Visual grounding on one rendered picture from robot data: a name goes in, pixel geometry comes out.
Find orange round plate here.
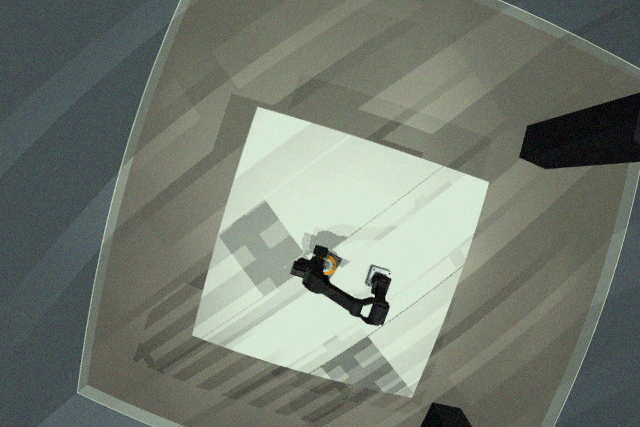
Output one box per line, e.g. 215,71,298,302
323,255,336,275

